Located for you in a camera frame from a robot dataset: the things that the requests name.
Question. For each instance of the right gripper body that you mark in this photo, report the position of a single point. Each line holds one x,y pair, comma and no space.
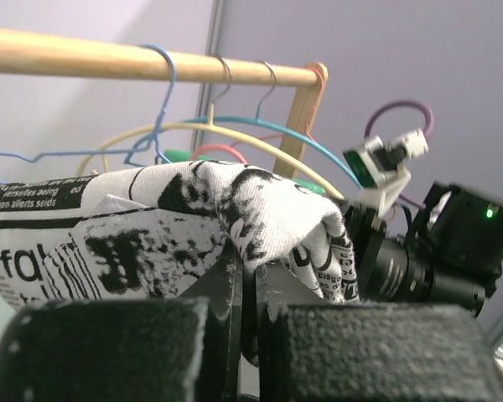
405,269

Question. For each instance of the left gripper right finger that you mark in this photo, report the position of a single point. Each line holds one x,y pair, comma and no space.
310,350

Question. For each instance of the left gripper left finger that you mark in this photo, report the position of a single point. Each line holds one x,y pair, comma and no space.
182,349

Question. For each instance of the black white print trousers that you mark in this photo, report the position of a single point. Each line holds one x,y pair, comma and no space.
154,231

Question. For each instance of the pink wire hanger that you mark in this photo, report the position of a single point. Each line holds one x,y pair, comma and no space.
203,149
302,114

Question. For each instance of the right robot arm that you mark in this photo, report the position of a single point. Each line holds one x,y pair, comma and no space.
451,253

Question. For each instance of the cream wooden hanger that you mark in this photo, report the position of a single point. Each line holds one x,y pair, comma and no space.
310,82

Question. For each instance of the blue plastic hanger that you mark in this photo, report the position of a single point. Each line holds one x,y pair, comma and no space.
295,137

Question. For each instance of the wooden clothes rack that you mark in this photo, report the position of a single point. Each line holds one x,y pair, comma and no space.
25,53

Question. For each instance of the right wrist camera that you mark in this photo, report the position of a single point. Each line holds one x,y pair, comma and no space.
380,167

